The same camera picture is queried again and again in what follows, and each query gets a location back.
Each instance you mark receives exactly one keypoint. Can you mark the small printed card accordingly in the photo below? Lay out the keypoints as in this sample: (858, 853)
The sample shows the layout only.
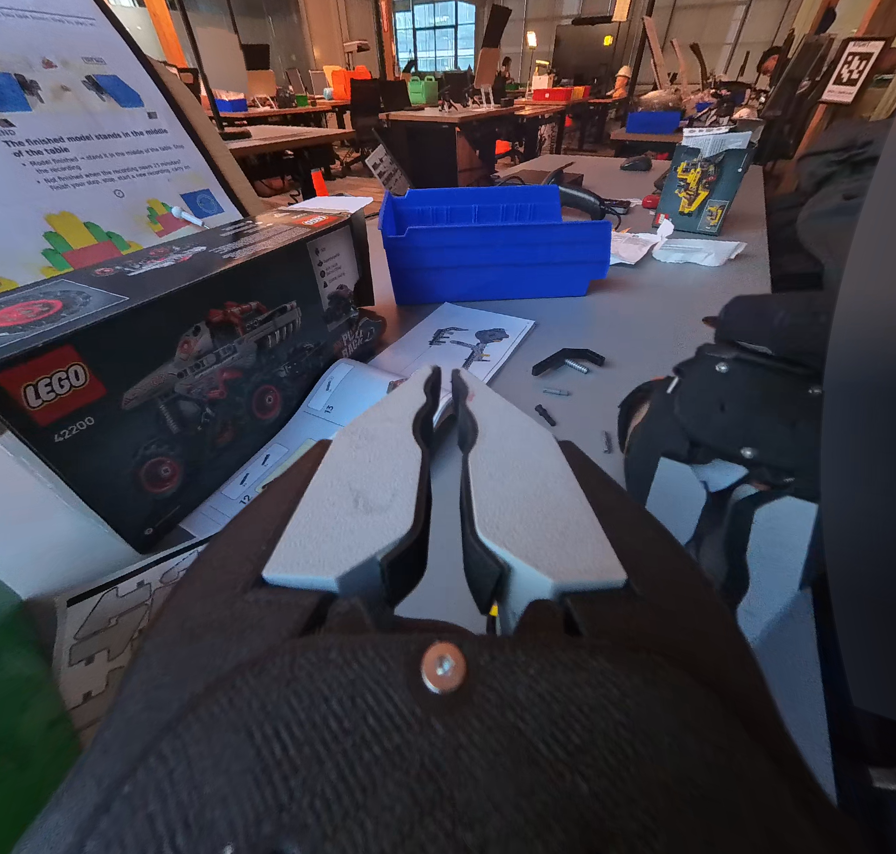
(387, 170)

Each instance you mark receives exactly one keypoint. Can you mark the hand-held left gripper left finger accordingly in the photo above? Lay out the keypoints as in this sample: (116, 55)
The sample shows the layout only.
(353, 497)

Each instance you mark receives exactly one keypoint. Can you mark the fiducial marker sign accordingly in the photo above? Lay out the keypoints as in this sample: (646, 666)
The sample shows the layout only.
(855, 69)

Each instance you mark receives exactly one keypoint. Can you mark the printed outline paper sheet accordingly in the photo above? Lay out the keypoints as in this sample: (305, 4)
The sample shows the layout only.
(91, 630)

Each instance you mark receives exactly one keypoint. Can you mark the black toy pin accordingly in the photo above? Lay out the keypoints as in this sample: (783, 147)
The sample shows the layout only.
(546, 415)

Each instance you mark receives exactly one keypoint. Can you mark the black barcode scanner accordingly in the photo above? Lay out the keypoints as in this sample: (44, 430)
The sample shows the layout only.
(584, 199)

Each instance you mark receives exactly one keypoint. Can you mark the white plastic bags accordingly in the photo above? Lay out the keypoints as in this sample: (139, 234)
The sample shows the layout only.
(693, 250)

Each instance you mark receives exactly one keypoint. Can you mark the white instruction booklet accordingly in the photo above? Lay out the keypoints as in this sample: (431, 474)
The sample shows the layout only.
(448, 339)

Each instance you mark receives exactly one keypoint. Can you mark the black angled piece with spring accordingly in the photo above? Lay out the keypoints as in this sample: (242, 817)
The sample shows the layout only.
(563, 360)

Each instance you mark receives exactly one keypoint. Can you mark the wooden work table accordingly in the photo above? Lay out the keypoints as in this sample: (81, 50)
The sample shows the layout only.
(280, 141)
(448, 136)

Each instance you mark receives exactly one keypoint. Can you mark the green plastic object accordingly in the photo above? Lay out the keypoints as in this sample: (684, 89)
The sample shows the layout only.
(28, 700)

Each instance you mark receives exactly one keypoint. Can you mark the black computer mouse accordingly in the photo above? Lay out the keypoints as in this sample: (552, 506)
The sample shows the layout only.
(635, 163)

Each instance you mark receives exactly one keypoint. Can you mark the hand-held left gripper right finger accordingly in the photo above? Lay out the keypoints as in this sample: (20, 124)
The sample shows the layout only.
(539, 511)

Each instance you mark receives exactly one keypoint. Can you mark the black toy truck box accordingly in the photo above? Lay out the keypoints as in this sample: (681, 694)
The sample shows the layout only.
(175, 392)

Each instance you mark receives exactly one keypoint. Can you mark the flat blue storage bin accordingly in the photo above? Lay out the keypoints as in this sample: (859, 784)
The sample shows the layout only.
(653, 121)

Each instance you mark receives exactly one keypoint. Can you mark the black monitor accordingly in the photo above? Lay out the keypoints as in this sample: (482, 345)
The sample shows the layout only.
(581, 55)

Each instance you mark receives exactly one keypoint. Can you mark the yellow vehicle toy box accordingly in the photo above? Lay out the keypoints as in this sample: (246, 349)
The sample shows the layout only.
(700, 188)

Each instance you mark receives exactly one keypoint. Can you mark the orange storage bin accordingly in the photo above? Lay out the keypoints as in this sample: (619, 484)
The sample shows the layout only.
(348, 82)

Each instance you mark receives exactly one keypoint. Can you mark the white instruction sign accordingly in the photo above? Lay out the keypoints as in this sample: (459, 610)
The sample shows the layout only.
(84, 132)

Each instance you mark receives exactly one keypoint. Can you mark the large blue plastic bin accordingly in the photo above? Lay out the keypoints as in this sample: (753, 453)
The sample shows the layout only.
(490, 244)

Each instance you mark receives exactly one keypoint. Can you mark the large window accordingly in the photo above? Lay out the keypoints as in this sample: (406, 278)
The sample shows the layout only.
(434, 34)

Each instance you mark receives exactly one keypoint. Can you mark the orange traffic cone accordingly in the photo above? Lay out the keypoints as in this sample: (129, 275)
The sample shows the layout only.
(319, 183)

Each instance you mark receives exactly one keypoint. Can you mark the white paper sheet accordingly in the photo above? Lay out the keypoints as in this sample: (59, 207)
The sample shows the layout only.
(329, 204)

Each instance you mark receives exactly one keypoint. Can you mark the green tote bag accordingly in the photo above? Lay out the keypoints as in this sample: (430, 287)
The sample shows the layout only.
(422, 90)

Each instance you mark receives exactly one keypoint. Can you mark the red storage bin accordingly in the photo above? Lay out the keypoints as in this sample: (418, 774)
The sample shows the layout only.
(553, 94)

